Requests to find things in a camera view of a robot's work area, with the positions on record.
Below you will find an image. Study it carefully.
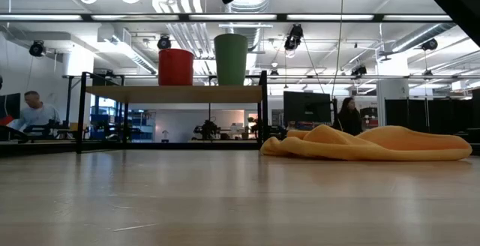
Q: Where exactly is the black metal shelf frame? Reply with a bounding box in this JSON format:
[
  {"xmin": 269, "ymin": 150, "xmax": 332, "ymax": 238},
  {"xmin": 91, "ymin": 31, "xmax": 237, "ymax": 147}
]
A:
[{"xmin": 75, "ymin": 70, "xmax": 269, "ymax": 155}]

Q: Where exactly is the wooden shelf board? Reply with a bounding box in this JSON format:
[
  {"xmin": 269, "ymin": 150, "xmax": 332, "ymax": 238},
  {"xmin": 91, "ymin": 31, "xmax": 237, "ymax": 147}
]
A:
[{"xmin": 85, "ymin": 85, "xmax": 263, "ymax": 104}]

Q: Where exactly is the red mug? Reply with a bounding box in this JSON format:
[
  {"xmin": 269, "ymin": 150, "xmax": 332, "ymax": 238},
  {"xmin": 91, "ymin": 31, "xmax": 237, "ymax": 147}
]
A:
[{"xmin": 157, "ymin": 48, "xmax": 195, "ymax": 86}]

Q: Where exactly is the yellow cloth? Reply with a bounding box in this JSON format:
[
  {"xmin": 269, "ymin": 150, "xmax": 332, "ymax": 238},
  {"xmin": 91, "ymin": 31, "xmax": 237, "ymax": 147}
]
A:
[{"xmin": 259, "ymin": 124, "xmax": 473, "ymax": 162}]

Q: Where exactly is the black ceiling camera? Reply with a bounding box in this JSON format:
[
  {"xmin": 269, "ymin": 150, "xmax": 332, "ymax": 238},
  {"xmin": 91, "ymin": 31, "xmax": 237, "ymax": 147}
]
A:
[
  {"xmin": 28, "ymin": 39, "xmax": 47, "ymax": 58},
  {"xmin": 157, "ymin": 34, "xmax": 173, "ymax": 51},
  {"xmin": 421, "ymin": 37, "xmax": 440, "ymax": 53},
  {"xmin": 350, "ymin": 64, "xmax": 368, "ymax": 80},
  {"xmin": 283, "ymin": 23, "xmax": 304, "ymax": 52}
]

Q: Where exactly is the green plastic cup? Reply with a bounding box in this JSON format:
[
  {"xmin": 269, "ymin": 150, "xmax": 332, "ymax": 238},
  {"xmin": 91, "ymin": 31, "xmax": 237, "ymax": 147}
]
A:
[{"xmin": 213, "ymin": 33, "xmax": 249, "ymax": 86}]

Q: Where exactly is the thin hanging cable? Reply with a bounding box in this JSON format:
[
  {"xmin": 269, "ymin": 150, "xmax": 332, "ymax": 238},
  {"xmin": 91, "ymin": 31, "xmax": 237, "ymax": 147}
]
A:
[{"xmin": 331, "ymin": 0, "xmax": 345, "ymax": 99}]

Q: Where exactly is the black computer monitor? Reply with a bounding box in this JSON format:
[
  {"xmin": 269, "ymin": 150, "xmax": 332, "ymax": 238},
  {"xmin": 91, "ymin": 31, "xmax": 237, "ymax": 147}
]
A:
[
  {"xmin": 283, "ymin": 91, "xmax": 333, "ymax": 124},
  {"xmin": 0, "ymin": 92, "xmax": 22, "ymax": 121}
]

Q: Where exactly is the black overhead frame bar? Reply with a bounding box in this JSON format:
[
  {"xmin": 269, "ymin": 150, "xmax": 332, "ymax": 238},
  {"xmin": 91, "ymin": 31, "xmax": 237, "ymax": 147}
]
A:
[{"xmin": 0, "ymin": 12, "xmax": 454, "ymax": 23}]

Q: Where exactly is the person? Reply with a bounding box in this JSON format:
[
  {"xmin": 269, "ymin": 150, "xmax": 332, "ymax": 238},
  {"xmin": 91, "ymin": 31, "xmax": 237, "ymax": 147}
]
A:
[
  {"xmin": 332, "ymin": 96, "xmax": 364, "ymax": 137},
  {"xmin": 9, "ymin": 90, "xmax": 62, "ymax": 133}
]

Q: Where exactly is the black room partition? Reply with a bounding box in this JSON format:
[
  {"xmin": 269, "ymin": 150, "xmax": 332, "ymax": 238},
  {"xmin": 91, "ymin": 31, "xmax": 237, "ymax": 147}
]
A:
[{"xmin": 385, "ymin": 88, "xmax": 480, "ymax": 135}]

